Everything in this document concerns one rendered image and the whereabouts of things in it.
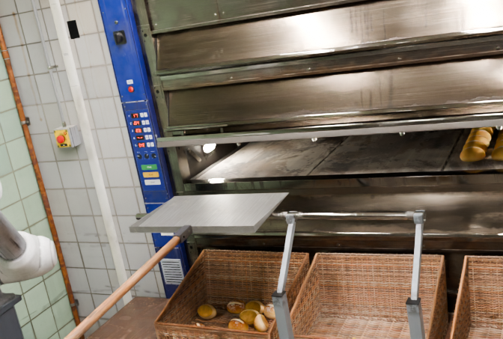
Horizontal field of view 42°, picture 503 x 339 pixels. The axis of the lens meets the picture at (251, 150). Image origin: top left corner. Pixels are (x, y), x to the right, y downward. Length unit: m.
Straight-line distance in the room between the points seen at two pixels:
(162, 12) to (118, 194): 0.96
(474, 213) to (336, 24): 0.91
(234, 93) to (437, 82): 0.87
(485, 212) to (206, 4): 1.42
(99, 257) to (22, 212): 0.46
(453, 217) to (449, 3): 0.83
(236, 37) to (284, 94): 0.32
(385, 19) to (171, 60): 0.97
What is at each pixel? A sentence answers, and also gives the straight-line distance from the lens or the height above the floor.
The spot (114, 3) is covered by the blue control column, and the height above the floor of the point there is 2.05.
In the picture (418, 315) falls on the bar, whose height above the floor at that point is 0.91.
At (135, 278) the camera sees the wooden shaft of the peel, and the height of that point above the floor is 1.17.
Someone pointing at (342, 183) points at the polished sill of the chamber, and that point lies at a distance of 2.77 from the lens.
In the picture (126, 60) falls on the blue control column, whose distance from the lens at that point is 3.06.
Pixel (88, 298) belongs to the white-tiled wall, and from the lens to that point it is 3.79.
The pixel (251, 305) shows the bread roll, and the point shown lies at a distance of 3.02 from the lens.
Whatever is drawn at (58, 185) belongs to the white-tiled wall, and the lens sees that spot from 3.59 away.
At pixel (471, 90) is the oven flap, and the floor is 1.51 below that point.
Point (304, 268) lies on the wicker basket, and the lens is 2.88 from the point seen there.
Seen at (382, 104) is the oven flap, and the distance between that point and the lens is 2.60.
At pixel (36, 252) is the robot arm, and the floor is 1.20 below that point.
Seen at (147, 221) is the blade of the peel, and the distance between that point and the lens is 2.71.
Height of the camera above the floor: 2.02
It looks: 14 degrees down
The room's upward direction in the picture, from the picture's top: 10 degrees counter-clockwise
